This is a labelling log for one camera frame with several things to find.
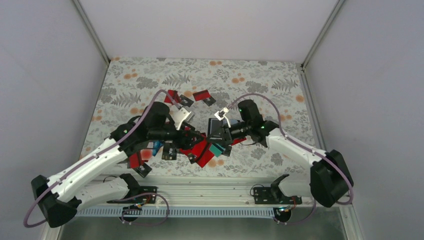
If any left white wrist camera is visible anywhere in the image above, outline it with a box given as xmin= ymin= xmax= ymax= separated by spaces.
xmin=172 ymin=106 xmax=195 ymax=130

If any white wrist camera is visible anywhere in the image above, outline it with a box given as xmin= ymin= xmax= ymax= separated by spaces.
xmin=172 ymin=106 xmax=195 ymax=130
xmin=214 ymin=107 xmax=230 ymax=122

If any red black-stripe card top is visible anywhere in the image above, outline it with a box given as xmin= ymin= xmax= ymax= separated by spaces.
xmin=192 ymin=89 xmax=211 ymax=102

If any aluminium rail frame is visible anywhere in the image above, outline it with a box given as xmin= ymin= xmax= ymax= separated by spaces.
xmin=41 ymin=175 xmax=363 ymax=240

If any black card holder wallet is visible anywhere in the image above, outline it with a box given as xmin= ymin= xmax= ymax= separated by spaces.
xmin=207 ymin=118 xmax=232 ymax=145

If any red card far left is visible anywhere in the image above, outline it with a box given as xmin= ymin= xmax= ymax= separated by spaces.
xmin=164 ymin=89 xmax=181 ymax=105

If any teal card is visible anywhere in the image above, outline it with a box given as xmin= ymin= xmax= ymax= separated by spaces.
xmin=209 ymin=143 xmax=226 ymax=157

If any black card near top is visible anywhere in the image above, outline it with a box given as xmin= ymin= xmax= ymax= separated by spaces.
xmin=179 ymin=94 xmax=194 ymax=107

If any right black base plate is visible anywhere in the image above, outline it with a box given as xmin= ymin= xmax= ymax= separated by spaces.
xmin=251 ymin=186 xmax=303 ymax=205

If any floral patterned table mat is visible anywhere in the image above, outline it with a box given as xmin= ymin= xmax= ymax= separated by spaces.
xmin=80 ymin=57 xmax=315 ymax=179

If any red card middle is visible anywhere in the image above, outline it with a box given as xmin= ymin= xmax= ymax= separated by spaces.
xmin=195 ymin=143 xmax=215 ymax=168

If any small black card top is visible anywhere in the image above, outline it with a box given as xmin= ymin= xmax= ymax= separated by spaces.
xmin=202 ymin=96 xmax=216 ymax=107

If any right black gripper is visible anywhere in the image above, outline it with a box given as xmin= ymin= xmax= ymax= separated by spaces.
xmin=205 ymin=121 xmax=251 ymax=146

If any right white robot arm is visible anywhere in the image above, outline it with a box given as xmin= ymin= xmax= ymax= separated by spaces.
xmin=225 ymin=99 xmax=354 ymax=208

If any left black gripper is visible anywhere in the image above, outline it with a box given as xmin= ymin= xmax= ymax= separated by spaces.
xmin=148 ymin=121 xmax=204 ymax=150

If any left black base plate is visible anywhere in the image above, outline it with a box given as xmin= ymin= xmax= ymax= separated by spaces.
xmin=107 ymin=186 xmax=158 ymax=205

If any blue grey cable duct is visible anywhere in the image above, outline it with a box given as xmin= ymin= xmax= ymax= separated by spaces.
xmin=76 ymin=206 xmax=275 ymax=219

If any black card front left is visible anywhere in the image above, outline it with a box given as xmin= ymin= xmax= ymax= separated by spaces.
xmin=133 ymin=163 xmax=152 ymax=178

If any blue card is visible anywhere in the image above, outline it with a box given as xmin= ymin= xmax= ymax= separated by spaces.
xmin=151 ymin=141 xmax=164 ymax=157

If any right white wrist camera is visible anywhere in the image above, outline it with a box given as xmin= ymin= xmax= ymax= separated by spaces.
xmin=214 ymin=107 xmax=230 ymax=122

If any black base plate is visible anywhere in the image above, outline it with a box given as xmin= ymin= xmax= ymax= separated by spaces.
xmin=107 ymin=186 xmax=158 ymax=205
xmin=251 ymin=186 xmax=303 ymax=205

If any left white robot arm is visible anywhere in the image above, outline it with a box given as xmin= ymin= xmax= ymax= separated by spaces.
xmin=31 ymin=101 xmax=204 ymax=228

